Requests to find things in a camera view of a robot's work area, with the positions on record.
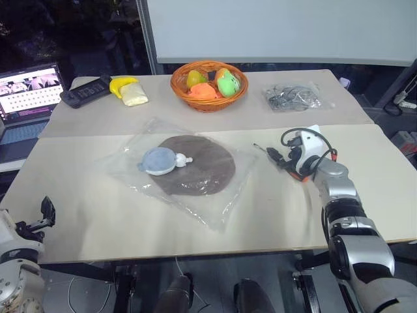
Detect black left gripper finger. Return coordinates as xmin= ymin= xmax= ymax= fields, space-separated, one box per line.
xmin=40 ymin=196 xmax=50 ymax=224
xmin=47 ymin=196 xmax=57 ymax=226

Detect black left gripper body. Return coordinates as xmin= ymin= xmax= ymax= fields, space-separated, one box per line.
xmin=14 ymin=217 xmax=55 ymax=243

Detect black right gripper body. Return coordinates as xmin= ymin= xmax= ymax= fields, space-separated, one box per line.
xmin=283 ymin=145 xmax=303 ymax=173

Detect clear plastic bag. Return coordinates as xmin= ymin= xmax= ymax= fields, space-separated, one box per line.
xmin=93 ymin=117 xmax=261 ymax=233

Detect blue and white plush toy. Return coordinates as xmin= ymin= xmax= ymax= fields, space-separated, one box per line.
xmin=136 ymin=147 xmax=194 ymax=177

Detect green toy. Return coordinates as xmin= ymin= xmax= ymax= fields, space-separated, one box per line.
xmin=216 ymin=70 xmax=242 ymax=98

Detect orange wicker basket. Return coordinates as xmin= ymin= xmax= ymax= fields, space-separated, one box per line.
xmin=169 ymin=60 xmax=250 ymax=113

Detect orange toy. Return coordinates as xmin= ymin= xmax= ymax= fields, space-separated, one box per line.
xmin=189 ymin=82 xmax=218 ymax=100

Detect yellow-green toy pear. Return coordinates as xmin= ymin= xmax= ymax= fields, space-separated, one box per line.
xmin=186 ymin=69 xmax=209 ymax=89

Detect grey boxes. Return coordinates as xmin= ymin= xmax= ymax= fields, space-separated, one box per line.
xmin=390 ymin=130 xmax=417 ymax=155

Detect open laptop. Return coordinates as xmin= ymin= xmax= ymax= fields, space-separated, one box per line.
xmin=0 ymin=61 xmax=63 ymax=164

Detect black handheld controller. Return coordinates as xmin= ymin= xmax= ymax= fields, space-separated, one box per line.
xmin=59 ymin=75 xmax=112 ymax=109

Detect large white board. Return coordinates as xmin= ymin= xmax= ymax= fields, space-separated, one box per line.
xmin=146 ymin=0 xmax=417 ymax=67

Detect white power strip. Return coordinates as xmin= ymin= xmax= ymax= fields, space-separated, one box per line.
xmin=392 ymin=91 xmax=417 ymax=110

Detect dark rounded shape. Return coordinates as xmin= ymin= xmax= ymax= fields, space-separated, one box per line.
xmin=152 ymin=273 xmax=195 ymax=313
xmin=233 ymin=278 xmax=276 ymax=313

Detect yellow toy banana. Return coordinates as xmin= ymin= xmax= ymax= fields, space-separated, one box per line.
xmin=109 ymin=76 xmax=139 ymax=99

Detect cream rectangular packet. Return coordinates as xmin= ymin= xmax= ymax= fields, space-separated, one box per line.
xmin=118 ymin=82 xmax=150 ymax=107

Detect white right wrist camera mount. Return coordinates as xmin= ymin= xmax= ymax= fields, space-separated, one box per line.
xmin=298 ymin=124 xmax=327 ymax=174

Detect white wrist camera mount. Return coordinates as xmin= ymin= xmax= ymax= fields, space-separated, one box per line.
xmin=0 ymin=208 xmax=18 ymax=252
xmin=298 ymin=124 xmax=327 ymax=174

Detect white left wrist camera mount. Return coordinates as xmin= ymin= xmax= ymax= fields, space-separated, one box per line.
xmin=0 ymin=208 xmax=18 ymax=252

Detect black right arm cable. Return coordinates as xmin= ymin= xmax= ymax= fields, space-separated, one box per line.
xmin=281 ymin=128 xmax=339 ymax=164

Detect clear bag of grey cables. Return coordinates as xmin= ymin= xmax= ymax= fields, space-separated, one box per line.
xmin=261 ymin=82 xmax=336 ymax=113

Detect black table leg frame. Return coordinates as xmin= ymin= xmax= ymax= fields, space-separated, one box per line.
xmin=112 ymin=263 xmax=139 ymax=313
xmin=292 ymin=252 xmax=326 ymax=313

